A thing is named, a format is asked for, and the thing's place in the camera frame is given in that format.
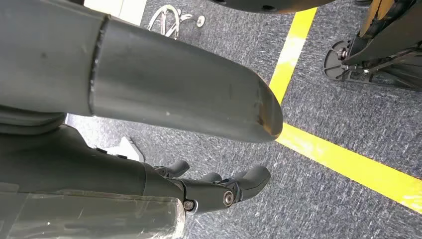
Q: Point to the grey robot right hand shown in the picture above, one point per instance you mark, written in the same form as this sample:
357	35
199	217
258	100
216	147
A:
165	85

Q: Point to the yellow floor tape strip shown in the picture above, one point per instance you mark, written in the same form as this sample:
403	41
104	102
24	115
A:
291	49
349	161

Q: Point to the dark round stool seat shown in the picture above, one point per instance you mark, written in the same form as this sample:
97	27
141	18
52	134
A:
263	6

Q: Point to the black robot stand base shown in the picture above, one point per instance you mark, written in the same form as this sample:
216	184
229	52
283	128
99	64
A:
389	43

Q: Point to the white furniture panel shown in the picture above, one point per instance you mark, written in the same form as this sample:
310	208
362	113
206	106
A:
125	10

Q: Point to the white flat plate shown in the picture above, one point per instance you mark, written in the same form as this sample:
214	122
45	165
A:
127	150

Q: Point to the robot right arm ribbed sleeve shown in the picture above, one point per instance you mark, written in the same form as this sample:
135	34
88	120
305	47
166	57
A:
26	120

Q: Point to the chrome chair base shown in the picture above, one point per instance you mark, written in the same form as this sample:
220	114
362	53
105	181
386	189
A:
171	21

